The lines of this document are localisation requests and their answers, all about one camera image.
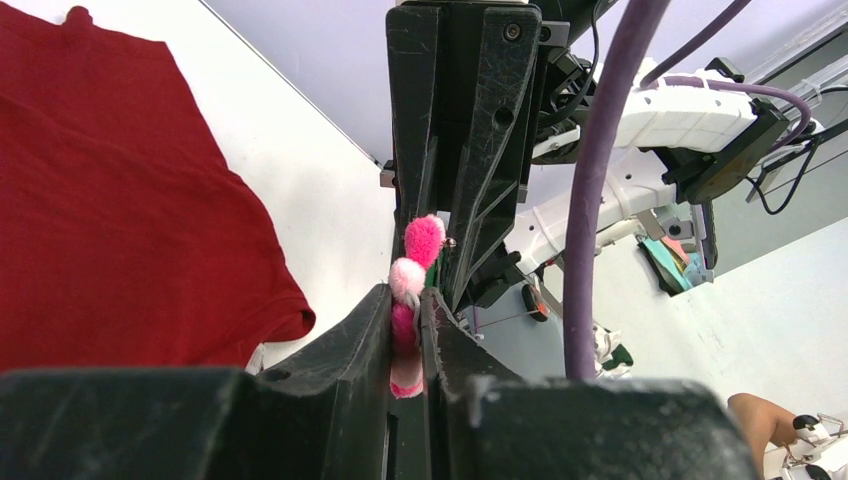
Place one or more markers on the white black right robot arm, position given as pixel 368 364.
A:
pixel 685 138

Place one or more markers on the red t-shirt garment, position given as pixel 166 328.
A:
pixel 126 240

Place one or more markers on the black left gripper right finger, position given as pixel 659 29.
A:
pixel 486 422

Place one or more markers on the person forearm skin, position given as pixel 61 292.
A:
pixel 762 422

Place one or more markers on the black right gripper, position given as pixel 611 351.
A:
pixel 484 199

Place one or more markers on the pink flower brooch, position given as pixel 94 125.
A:
pixel 424 238

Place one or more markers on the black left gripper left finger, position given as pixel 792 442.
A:
pixel 322 413

